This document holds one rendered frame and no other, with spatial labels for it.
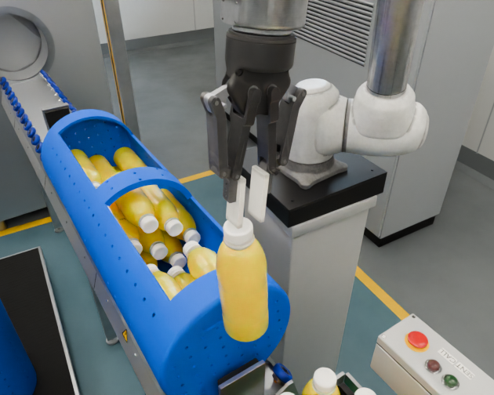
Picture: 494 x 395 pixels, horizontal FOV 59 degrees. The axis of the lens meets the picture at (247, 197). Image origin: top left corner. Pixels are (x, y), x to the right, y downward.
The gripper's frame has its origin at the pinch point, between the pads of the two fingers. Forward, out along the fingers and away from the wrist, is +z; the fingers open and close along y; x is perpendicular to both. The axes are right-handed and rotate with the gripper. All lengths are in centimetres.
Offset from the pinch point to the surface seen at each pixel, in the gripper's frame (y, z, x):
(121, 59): -35, 14, -150
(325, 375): -15.0, 34.8, 6.8
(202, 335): 1.3, 30.3, -7.5
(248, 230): 0.5, 3.9, 1.6
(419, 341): -33.6, 32.2, 11.0
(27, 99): -2, 41, -194
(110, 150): -11, 31, -94
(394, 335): -32.0, 33.4, 7.1
